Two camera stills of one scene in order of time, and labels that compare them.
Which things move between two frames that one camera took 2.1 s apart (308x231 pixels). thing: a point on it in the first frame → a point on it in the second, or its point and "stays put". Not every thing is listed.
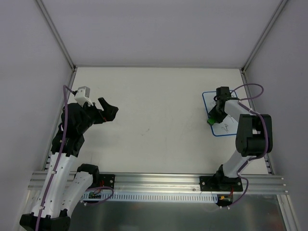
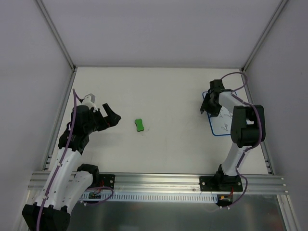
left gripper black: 95,113 → 102,119
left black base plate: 107,180 stays put
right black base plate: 219,183 stays put
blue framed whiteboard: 229,125 stays put
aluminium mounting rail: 167,183 stays put
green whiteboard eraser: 211,121 → 140,127
